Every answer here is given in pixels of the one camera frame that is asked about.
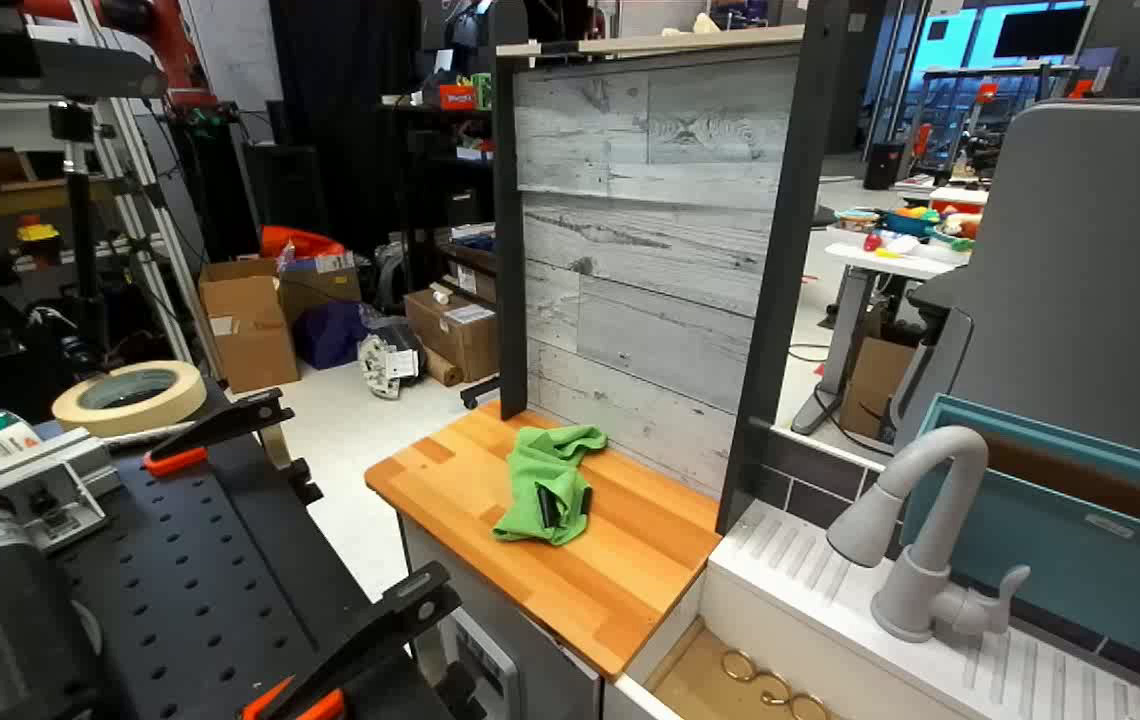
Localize green towel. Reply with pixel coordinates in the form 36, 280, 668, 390
492, 419, 611, 554

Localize low cardboard box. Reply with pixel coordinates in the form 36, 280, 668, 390
399, 280, 504, 393

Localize grey wood backsplash panel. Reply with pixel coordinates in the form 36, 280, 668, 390
510, 51, 808, 499

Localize white round device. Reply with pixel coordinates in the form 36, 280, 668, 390
353, 323, 427, 404

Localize wooden top toy kitchen cabinet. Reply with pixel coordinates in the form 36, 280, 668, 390
364, 404, 729, 720

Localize purple bag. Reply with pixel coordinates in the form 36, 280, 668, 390
291, 296, 373, 373

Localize orange bag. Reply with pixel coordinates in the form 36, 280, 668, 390
257, 222, 353, 263

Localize cardboard box under table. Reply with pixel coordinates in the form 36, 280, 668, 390
836, 332, 920, 446

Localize white toy sink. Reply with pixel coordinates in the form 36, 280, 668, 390
605, 498, 1140, 720

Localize tall cardboard box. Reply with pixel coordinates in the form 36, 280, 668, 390
197, 254, 305, 395

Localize large black orange clamp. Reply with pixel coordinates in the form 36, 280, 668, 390
237, 558, 467, 720

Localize white background table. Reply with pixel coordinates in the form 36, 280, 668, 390
787, 223, 974, 439

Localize small black orange clamp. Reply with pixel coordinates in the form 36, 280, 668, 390
137, 384, 300, 483

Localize black waste bin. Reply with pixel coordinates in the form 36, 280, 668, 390
859, 138, 910, 192

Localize colourful toys pile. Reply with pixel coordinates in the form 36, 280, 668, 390
857, 198, 986, 262

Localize grey toy faucet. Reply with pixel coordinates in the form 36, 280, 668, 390
825, 419, 1037, 658

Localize black perforated board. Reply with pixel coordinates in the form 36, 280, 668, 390
49, 419, 467, 720

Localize masking tape roll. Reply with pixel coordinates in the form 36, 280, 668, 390
49, 355, 210, 439

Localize thin black frame post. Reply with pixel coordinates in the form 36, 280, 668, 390
488, 45, 530, 424

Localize wide black frame post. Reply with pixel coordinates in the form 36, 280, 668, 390
711, 0, 857, 541

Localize wire rings in sink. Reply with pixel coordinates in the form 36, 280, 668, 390
711, 644, 830, 720

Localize black camera stand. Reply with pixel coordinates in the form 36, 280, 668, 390
45, 96, 116, 381

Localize teal window frame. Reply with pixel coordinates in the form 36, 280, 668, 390
897, 390, 1140, 688

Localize black stereo camera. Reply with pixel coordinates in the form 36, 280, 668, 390
0, 28, 171, 103

